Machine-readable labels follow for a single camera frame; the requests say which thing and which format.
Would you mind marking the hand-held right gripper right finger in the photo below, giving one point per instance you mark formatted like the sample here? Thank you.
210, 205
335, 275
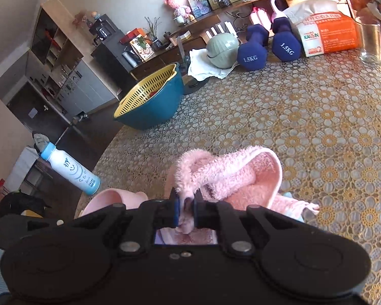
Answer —
197, 208

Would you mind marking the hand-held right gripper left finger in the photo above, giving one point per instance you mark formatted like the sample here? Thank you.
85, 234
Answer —
176, 208

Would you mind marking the pink fluffy towel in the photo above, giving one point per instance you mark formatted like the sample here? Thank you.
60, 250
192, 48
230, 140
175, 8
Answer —
228, 181

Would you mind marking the pink plastic bowl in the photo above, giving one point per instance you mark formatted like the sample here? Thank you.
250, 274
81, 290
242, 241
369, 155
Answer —
114, 200

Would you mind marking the blue bowl with yellow strainer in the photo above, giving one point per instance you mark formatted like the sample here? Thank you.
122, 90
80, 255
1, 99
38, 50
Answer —
152, 101

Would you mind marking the white bottle with blue cap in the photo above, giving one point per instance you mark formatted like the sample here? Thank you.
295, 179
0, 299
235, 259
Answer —
70, 170

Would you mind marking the white cloth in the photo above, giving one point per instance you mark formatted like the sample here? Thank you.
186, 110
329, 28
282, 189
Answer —
200, 66

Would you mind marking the black cabinet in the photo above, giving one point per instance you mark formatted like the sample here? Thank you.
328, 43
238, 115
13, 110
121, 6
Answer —
112, 66

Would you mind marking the black bag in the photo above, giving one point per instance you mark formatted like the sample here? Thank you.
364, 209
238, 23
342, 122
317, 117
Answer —
17, 205

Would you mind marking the green round lidded pot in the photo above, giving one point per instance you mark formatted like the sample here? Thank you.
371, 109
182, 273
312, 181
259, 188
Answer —
222, 49

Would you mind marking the colourful picture book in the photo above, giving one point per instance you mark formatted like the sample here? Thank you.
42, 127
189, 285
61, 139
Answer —
141, 49

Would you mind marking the navy dumbbell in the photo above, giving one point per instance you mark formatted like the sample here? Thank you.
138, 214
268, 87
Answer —
252, 50
284, 41

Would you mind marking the potted green plant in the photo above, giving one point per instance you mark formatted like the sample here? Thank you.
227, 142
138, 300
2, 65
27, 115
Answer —
154, 35

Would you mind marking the white shelf cabinet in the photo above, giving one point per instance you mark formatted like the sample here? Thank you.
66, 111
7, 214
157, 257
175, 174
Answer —
63, 66

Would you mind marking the wooden sideboard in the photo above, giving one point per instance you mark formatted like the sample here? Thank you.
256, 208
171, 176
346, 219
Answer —
228, 22

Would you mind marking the black coffee machine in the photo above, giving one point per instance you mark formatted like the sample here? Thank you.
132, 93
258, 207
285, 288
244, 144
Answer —
100, 30

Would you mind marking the pink teddy bear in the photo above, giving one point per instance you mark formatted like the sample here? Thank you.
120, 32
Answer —
177, 4

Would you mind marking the orange and white bag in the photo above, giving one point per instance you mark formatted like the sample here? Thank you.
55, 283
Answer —
327, 28

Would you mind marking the clear drinking glass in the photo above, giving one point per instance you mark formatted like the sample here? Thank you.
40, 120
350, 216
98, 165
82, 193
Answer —
370, 41

